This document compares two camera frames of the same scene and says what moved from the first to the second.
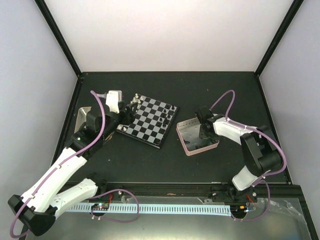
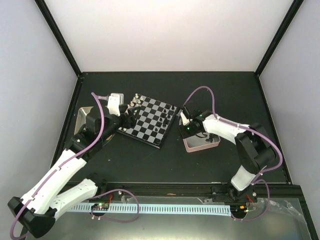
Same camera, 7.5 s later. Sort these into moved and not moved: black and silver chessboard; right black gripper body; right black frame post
Moved: right black gripper body
Not moved: right black frame post; black and silver chessboard
